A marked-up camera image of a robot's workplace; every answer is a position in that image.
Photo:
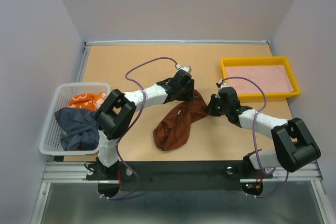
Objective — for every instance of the orange white patterned towel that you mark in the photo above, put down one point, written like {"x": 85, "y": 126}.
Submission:
{"x": 88, "y": 101}

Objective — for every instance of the aluminium front rail frame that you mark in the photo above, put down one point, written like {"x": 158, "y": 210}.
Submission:
{"x": 75, "y": 172}

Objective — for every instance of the dark blue-grey towel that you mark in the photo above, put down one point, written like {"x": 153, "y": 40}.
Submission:
{"x": 81, "y": 131}

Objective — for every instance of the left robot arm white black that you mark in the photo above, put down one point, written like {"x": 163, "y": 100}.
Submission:
{"x": 121, "y": 110}

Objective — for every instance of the aluminium back rail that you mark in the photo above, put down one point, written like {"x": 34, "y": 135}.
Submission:
{"x": 175, "y": 42}

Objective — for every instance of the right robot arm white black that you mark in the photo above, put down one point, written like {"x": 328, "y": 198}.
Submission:
{"x": 294, "y": 145}

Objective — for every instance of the yellow plastic tray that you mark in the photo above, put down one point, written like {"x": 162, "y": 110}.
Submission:
{"x": 262, "y": 61}

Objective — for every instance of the aluminium rail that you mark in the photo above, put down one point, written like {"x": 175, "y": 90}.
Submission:
{"x": 83, "y": 63}
{"x": 175, "y": 42}

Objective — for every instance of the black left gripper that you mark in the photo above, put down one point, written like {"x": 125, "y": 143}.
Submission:
{"x": 189, "y": 95}

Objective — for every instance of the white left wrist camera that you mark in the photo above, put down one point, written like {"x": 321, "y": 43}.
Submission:
{"x": 184, "y": 68}

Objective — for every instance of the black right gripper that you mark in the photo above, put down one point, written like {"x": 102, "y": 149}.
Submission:
{"x": 209, "y": 108}

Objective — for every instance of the white plastic basket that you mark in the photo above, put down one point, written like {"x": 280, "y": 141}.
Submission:
{"x": 50, "y": 141}

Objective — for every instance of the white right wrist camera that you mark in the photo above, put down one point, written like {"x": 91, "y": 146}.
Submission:
{"x": 222, "y": 84}

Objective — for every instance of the pink folded towel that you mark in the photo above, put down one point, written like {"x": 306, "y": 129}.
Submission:
{"x": 271, "y": 79}

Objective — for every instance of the aluminium left side rail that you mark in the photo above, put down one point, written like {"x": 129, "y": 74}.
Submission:
{"x": 83, "y": 63}

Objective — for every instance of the brown towel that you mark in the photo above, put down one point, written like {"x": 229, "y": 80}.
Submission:
{"x": 174, "y": 129}

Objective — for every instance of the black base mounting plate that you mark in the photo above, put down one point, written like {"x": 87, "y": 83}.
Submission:
{"x": 119, "y": 181}

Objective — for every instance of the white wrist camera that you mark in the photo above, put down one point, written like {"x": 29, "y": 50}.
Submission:
{"x": 222, "y": 84}
{"x": 184, "y": 68}

